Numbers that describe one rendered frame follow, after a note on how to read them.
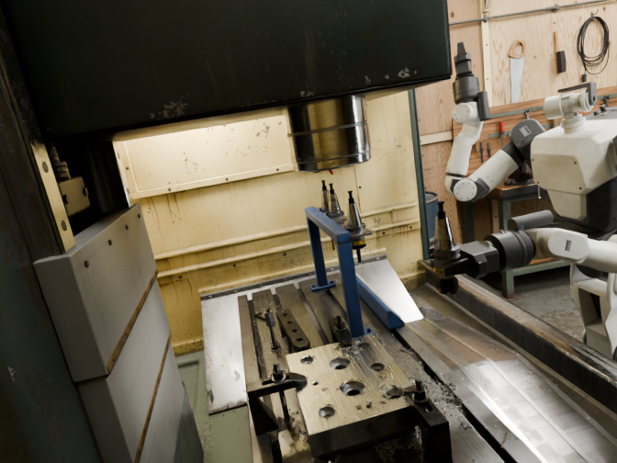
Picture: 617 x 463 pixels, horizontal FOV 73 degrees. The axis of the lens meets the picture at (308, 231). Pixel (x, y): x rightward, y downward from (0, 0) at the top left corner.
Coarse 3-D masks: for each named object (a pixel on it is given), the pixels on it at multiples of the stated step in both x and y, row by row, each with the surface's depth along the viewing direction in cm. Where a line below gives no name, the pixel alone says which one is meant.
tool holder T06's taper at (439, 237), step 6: (438, 222) 89; (444, 222) 88; (438, 228) 89; (444, 228) 88; (450, 228) 89; (438, 234) 89; (444, 234) 89; (450, 234) 89; (438, 240) 89; (444, 240) 89; (450, 240) 89; (438, 246) 90; (444, 246) 89; (450, 246) 89
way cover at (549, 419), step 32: (416, 320) 167; (448, 320) 165; (448, 352) 134; (480, 352) 133; (512, 352) 129; (480, 384) 116; (512, 384) 114; (544, 384) 115; (512, 416) 105; (544, 416) 104; (576, 416) 104; (544, 448) 96; (576, 448) 95; (608, 448) 95
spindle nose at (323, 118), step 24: (360, 96) 75; (288, 120) 76; (312, 120) 73; (336, 120) 72; (360, 120) 75; (288, 144) 79; (312, 144) 74; (336, 144) 73; (360, 144) 75; (312, 168) 76; (336, 168) 75
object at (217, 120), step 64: (64, 0) 57; (128, 0) 58; (192, 0) 60; (256, 0) 62; (320, 0) 64; (384, 0) 65; (64, 64) 59; (128, 64) 60; (192, 64) 62; (256, 64) 64; (320, 64) 66; (384, 64) 68; (448, 64) 70; (64, 128) 60; (128, 128) 62; (192, 128) 94
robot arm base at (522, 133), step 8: (528, 120) 141; (536, 120) 139; (520, 128) 142; (528, 128) 140; (536, 128) 137; (512, 136) 142; (520, 136) 140; (528, 136) 138; (520, 144) 139; (528, 144) 137; (528, 152) 139; (528, 160) 142
